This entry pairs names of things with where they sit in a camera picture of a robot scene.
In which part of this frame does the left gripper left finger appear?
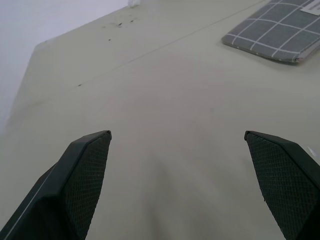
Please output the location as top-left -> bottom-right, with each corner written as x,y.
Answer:
0,129 -> 113,240

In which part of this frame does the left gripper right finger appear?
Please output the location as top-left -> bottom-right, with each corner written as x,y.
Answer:
243,129 -> 320,240

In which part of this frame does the grey checked cloth pouch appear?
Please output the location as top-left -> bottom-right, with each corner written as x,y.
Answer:
221,0 -> 320,65

